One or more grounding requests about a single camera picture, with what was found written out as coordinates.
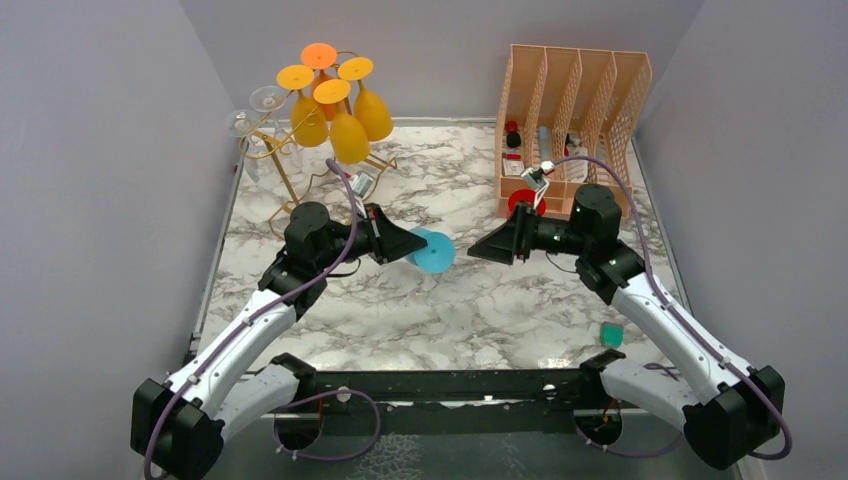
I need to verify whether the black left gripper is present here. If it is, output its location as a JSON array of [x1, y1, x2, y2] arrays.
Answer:
[[315, 203, 428, 271]]

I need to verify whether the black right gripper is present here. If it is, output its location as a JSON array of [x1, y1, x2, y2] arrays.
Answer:
[[469, 199, 591, 264]]

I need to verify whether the blue plastic wine glass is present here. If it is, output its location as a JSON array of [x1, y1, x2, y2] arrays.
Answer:
[[405, 227, 456, 274]]

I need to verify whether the red plastic wine glass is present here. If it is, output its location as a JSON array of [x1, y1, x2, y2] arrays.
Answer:
[[507, 188, 547, 217]]

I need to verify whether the yellow front wine glass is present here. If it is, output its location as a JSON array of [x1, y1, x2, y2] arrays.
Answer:
[[313, 79, 370, 164]]

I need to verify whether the yellow wine glass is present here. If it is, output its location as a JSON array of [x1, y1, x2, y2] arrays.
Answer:
[[313, 79, 370, 164], [276, 64, 329, 147], [337, 56, 394, 142]]

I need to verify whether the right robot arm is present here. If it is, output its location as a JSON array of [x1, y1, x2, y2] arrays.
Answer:
[[468, 184, 785, 470]]

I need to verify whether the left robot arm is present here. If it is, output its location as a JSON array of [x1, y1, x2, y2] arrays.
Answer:
[[130, 202, 428, 479]]

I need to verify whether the yellow right wine glass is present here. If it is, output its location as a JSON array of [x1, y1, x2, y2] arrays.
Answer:
[[337, 56, 394, 142]]

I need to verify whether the yellow left wine glass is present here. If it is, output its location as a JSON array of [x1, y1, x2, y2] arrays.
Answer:
[[276, 64, 329, 147]]

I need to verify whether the clear rear wine glass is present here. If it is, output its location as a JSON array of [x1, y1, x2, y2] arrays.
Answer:
[[249, 86, 302, 166]]

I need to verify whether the clear wine glass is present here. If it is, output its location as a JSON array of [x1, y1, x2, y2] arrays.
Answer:
[[249, 86, 302, 166], [224, 109, 261, 184]]

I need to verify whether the clear front wine glass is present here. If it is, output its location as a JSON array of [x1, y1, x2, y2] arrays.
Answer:
[[224, 109, 261, 184]]

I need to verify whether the orange wine glass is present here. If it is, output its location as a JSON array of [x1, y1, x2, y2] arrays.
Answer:
[[300, 42, 338, 98]]

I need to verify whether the white red labelled box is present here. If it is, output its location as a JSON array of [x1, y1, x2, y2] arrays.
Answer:
[[502, 152, 526, 177]]

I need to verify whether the red black small bottle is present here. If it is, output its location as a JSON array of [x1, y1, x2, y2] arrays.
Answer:
[[504, 120, 522, 149]]

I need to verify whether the light blue tube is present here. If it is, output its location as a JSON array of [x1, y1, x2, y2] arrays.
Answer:
[[537, 126, 552, 162]]

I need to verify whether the peach plastic file organizer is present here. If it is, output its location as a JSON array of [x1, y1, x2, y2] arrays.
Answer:
[[494, 44, 652, 219]]

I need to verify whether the green small block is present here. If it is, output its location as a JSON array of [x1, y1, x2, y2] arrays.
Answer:
[[599, 322, 625, 349]]

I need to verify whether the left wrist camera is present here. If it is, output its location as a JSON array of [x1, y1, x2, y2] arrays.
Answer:
[[350, 171, 376, 199]]

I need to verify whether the gold wire glass rack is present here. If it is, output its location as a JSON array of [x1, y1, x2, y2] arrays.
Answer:
[[238, 50, 399, 243]]

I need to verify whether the black mounting rail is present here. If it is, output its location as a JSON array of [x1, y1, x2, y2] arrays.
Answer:
[[267, 368, 611, 436]]

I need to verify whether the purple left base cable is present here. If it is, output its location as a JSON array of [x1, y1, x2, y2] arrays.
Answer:
[[272, 388, 382, 464]]

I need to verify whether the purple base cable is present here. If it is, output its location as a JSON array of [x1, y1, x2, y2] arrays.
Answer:
[[573, 423, 685, 461], [272, 388, 382, 464]]

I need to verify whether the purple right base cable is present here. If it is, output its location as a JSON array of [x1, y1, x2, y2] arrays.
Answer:
[[573, 423, 685, 461]]

